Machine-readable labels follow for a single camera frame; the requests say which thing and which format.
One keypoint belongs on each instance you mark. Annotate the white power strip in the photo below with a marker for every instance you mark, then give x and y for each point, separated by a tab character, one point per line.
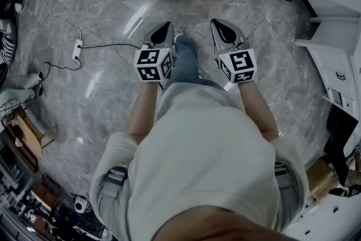
77	49

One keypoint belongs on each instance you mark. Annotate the person's right forearm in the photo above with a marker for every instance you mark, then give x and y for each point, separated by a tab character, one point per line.
256	110

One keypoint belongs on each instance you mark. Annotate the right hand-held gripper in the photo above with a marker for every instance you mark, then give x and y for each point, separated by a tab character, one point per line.
241	60

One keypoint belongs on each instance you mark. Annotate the black screen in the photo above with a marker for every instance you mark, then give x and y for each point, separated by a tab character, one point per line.
341	124

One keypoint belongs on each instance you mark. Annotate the cardboard box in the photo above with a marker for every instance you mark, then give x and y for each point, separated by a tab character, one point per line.
321	177

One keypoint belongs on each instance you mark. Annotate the wooden side table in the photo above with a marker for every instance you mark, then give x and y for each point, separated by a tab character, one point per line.
28	132

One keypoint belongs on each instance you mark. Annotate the person's blue jeans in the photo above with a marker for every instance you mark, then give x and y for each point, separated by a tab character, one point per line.
183	65

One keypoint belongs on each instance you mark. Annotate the person's white shirt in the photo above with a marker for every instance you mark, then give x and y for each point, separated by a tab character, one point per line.
203	163

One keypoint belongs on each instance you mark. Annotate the person's white shoe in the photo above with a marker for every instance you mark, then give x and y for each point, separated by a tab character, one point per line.
39	90
177	34

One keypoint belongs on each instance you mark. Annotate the white drawer cabinet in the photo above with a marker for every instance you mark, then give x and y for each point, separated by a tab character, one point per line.
330	65

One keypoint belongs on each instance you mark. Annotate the person's left white shoe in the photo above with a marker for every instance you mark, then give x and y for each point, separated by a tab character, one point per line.
177	34

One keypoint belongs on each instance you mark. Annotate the white round device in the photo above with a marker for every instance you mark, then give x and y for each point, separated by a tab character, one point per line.
79	203

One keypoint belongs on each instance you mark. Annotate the person's left forearm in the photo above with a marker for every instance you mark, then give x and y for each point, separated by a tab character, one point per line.
144	110

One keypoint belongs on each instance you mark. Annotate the brown wooden cabinet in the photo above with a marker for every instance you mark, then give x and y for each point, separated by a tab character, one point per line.
46	192

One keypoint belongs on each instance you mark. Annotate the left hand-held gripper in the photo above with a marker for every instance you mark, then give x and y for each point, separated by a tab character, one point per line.
148	57

